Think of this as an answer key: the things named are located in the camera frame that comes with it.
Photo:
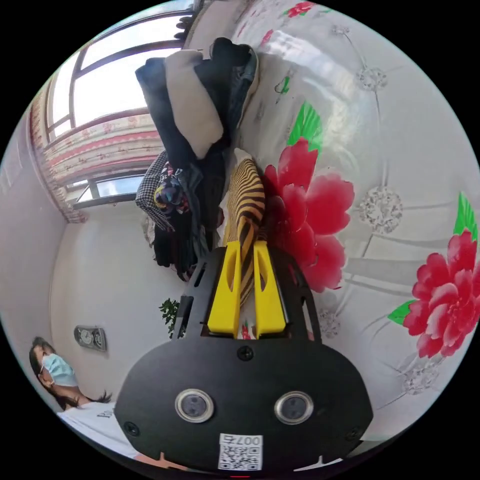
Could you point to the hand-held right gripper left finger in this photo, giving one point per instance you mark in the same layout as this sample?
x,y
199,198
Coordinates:
x,y
226,288

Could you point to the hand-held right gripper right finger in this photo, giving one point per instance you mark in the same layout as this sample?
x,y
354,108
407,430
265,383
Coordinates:
x,y
267,300

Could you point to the yellow brown striped long sleeve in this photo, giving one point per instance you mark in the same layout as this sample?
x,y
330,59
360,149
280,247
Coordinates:
x,y
245,202

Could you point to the green plant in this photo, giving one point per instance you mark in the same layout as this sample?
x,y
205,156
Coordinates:
x,y
171,313

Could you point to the pile of clothes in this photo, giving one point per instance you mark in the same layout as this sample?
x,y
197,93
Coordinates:
x,y
195,150

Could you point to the bed with flowered sheet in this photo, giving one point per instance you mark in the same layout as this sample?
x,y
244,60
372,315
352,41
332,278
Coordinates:
x,y
375,157

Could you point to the person's body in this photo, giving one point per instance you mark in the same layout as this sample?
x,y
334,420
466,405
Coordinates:
x,y
71,397

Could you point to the window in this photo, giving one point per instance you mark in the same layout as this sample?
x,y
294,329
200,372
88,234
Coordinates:
x,y
108,86

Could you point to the wall clock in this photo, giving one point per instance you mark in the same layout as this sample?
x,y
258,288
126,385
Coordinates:
x,y
90,338

